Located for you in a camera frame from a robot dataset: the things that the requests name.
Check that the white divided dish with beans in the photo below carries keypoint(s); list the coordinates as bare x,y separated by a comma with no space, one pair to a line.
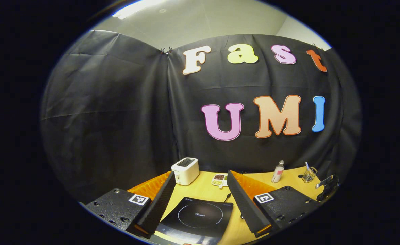
219,180

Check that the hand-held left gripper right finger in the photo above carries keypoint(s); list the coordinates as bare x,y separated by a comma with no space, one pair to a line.
242,202

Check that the black induction cooktop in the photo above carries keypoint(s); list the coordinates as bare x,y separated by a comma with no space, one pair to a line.
200,217

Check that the small black clip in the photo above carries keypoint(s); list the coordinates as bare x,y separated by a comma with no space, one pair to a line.
317,46
166,51

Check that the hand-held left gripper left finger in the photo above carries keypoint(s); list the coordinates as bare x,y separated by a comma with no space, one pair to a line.
159,204

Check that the white toaster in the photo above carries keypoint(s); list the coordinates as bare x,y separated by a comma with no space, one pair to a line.
185,172

